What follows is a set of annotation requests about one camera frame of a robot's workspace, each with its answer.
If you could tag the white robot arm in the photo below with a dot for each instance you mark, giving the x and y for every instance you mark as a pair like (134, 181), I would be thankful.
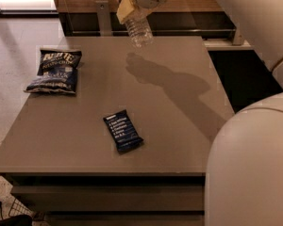
(244, 178)

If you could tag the grey table with drawers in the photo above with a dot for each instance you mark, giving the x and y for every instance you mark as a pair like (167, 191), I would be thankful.
(61, 158)

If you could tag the black wire basket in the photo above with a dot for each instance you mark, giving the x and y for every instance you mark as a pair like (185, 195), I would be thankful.
(15, 219)

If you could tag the blue potato chips bag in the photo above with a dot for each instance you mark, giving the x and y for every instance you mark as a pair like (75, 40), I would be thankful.
(57, 72)

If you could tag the clear plastic water bottle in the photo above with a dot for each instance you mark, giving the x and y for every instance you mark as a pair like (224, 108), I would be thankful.
(138, 28)

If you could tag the right metal bracket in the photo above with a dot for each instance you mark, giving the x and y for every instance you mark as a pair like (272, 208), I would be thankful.
(237, 39)

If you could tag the dark blue snack bar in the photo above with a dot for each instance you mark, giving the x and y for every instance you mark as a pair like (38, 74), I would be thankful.
(123, 132)

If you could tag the metal rail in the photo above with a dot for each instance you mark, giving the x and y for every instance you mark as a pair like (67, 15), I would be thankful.
(191, 32)

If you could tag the left metal bracket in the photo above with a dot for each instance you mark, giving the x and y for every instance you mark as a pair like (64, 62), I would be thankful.
(103, 16)

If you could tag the metal bracket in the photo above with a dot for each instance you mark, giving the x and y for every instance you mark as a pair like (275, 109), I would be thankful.
(237, 39)
(103, 16)

